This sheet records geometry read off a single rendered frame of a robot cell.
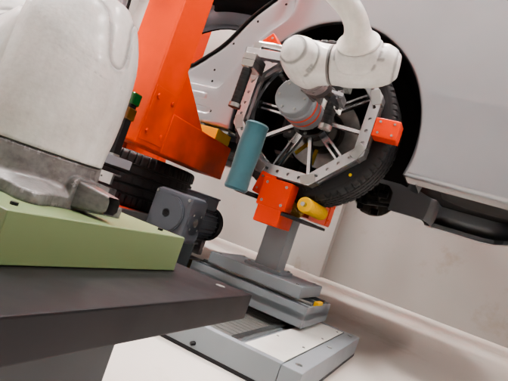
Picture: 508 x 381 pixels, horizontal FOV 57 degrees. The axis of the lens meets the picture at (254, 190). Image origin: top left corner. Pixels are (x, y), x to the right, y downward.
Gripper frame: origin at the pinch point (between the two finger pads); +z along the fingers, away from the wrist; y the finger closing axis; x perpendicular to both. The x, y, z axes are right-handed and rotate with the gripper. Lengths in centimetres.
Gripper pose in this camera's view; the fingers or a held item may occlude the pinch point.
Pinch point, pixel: (332, 106)
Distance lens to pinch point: 155.3
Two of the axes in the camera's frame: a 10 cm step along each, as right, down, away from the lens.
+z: 3.8, 1.8, 9.1
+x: 3.3, -9.4, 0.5
